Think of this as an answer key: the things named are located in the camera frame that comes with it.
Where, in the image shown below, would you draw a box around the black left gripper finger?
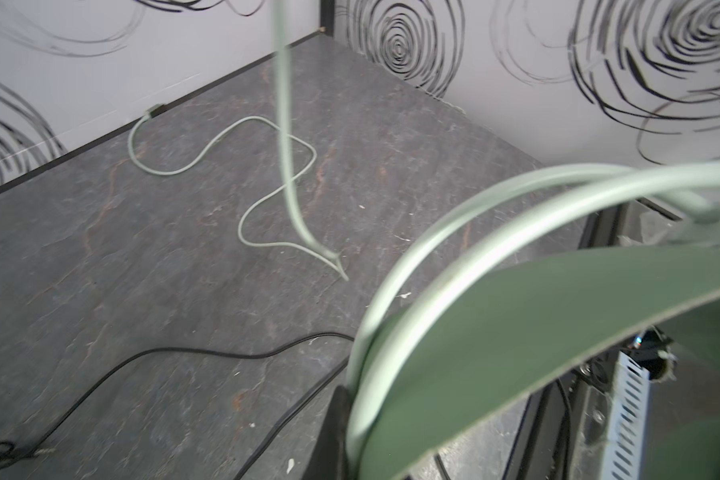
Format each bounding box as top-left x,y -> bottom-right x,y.
302,386 -> 352,480

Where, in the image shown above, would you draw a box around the black headphone cable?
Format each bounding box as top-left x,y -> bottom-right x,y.
0,331 -> 358,480

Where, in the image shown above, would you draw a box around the right corner frame post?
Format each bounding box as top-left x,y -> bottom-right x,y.
319,0 -> 336,37

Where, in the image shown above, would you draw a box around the mint green headphones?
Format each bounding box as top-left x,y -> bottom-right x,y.
344,163 -> 720,479

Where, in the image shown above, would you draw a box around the white slotted cable duct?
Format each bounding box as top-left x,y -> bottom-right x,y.
598,353 -> 651,480

